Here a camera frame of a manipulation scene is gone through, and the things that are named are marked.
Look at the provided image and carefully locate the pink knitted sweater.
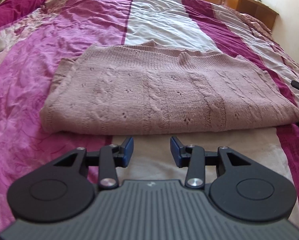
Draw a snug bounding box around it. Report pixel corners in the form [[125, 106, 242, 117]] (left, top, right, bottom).
[[40, 41, 299, 135]]

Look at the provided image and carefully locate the magenta pillow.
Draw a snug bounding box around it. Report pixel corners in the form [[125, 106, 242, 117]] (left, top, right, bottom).
[[0, 0, 46, 28]]

